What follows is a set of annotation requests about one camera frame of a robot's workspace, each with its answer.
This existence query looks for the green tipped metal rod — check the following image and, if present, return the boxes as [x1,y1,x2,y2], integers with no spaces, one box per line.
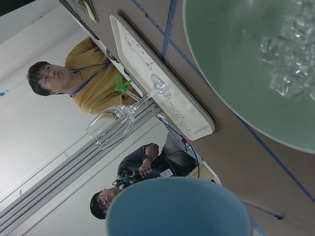
[115,75,141,101]

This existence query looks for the person in yellow shirt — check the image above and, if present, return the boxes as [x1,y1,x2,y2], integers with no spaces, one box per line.
[27,37,136,115]

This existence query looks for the clear wine glass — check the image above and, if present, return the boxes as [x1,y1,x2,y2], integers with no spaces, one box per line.
[86,74,172,150]

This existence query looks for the yellow sponge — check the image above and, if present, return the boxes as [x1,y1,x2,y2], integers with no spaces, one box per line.
[77,0,98,23]

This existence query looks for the light blue plastic cup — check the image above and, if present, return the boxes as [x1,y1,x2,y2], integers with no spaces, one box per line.
[106,177,252,236]

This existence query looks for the light green ceramic bowl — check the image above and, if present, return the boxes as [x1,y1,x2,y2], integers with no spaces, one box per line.
[183,0,315,153]

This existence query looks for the cream bear tray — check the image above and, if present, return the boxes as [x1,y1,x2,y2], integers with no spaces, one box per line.
[110,15,215,141]

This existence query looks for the ice cubes in green bowl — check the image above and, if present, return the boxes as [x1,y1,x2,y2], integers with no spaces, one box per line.
[260,0,315,99]

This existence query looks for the seated operator dark shirt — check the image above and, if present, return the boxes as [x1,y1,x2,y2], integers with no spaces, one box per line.
[89,132,197,220]

